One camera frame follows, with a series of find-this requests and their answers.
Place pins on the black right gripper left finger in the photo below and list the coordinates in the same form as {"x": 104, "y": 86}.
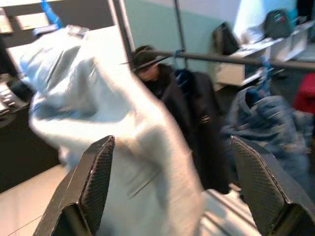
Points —
{"x": 93, "y": 177}

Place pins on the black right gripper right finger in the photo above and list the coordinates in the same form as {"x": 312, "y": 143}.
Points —
{"x": 261, "y": 186}

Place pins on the light blue denim jeans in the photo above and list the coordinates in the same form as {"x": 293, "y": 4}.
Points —
{"x": 98, "y": 98}

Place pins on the blue plastic hanger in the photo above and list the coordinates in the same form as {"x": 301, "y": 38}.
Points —
{"x": 264, "y": 81}
{"x": 180, "y": 73}
{"x": 50, "y": 13}

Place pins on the dark blue denim garment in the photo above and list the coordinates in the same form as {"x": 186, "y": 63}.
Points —
{"x": 270, "y": 118}

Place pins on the plain black garment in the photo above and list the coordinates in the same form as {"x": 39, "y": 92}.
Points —
{"x": 197, "y": 123}

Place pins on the red shirt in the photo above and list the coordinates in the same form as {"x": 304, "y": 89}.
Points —
{"x": 306, "y": 93}

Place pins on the person in black shirt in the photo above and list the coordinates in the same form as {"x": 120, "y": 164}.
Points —
{"x": 145, "y": 56}

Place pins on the black metal clothes rack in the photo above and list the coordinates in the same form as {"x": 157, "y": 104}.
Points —
{"x": 221, "y": 59}

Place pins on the white shelf unit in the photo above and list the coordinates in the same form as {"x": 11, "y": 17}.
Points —
{"x": 290, "y": 46}

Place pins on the black backpack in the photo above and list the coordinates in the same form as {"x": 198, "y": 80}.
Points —
{"x": 225, "y": 39}

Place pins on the grey backpack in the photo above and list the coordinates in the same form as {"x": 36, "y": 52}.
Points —
{"x": 276, "y": 24}

